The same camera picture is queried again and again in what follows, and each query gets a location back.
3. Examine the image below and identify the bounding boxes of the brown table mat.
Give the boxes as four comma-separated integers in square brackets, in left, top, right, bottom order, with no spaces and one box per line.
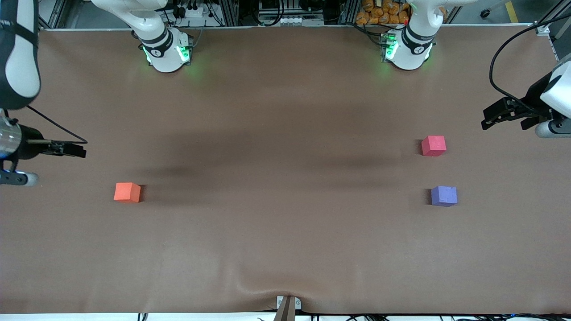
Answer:
[0,24,571,315]

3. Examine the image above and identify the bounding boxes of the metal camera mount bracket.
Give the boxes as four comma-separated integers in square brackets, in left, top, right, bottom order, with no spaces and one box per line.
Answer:
[273,295,303,321]

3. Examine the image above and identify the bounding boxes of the white power strip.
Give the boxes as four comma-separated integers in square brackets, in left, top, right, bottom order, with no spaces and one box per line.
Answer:
[169,5,207,19]

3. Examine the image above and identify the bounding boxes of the yellow floor tape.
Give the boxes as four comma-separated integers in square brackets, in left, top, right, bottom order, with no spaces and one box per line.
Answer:
[504,0,521,24]

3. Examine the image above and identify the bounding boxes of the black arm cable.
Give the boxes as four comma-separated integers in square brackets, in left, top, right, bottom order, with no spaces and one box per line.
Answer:
[489,15,571,113]
[26,105,88,144]

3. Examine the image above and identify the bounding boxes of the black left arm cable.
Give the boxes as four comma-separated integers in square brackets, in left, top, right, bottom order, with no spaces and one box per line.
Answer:
[489,15,571,113]

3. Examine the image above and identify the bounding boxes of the orange foam block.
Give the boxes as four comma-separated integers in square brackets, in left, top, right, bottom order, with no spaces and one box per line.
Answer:
[113,182,141,203]

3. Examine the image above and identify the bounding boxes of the pile of orange bags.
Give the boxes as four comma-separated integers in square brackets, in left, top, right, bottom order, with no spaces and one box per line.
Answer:
[355,0,412,26]

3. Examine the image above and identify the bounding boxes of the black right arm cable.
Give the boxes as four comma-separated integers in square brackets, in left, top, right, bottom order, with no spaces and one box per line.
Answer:
[26,105,88,144]

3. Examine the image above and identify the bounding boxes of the purple foam block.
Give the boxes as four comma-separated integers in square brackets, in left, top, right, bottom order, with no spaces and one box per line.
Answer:
[430,185,459,207]

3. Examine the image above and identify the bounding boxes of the white connector box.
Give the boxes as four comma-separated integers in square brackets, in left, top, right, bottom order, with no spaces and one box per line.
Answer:
[262,15,325,27]

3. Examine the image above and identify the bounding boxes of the red foam block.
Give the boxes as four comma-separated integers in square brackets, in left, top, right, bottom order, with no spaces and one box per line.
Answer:
[421,136,447,157]

